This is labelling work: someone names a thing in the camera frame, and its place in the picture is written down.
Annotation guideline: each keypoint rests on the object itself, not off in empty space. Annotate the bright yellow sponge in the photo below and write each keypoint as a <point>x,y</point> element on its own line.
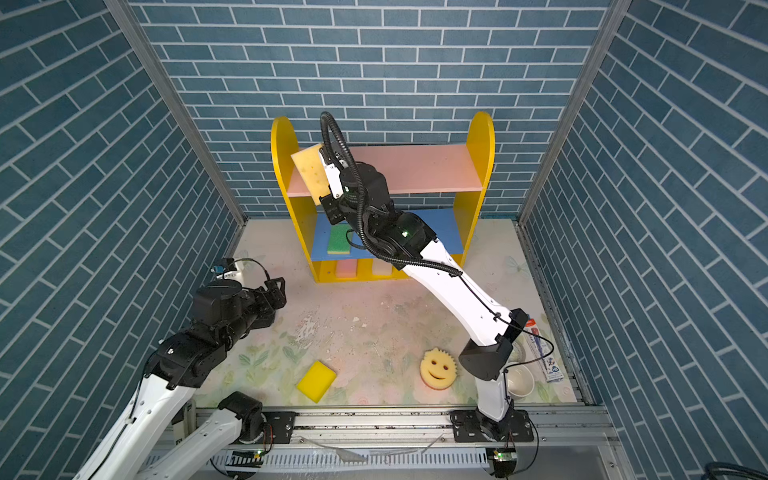
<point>317,381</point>

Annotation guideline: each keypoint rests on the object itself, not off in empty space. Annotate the aluminium front rail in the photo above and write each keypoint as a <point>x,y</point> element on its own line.
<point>422,427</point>

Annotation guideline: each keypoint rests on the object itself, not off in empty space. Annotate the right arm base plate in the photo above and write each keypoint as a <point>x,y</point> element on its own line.
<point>471,426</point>

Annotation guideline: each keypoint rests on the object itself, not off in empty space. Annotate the white bowl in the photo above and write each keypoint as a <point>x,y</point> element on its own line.
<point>520,381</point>

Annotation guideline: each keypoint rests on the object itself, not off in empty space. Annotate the beige pale pink sponge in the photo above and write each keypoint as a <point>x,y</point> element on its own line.
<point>381,268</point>

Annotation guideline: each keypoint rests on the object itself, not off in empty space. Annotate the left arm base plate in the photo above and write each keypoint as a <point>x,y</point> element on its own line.
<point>282,427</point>

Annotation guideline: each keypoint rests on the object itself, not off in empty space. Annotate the pale yellow tan sponge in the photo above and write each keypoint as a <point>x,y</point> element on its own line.
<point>309,165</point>

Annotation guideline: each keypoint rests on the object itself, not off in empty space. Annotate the green sponge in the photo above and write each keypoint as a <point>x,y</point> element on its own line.
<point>338,244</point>

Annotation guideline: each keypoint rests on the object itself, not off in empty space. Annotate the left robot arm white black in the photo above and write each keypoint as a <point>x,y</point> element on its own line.
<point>169,379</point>

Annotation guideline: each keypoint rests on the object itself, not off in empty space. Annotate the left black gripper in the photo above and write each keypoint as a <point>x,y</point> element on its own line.
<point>278,296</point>

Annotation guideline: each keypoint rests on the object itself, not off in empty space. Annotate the smiley face round sponge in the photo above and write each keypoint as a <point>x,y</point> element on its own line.
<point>438,369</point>

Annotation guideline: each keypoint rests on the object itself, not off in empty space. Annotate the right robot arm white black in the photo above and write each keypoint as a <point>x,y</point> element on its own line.
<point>491,326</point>

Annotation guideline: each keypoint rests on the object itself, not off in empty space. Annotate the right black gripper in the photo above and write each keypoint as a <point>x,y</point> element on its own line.
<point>333,203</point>

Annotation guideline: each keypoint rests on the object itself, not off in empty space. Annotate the toothpaste box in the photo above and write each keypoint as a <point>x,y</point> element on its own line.
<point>544,352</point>

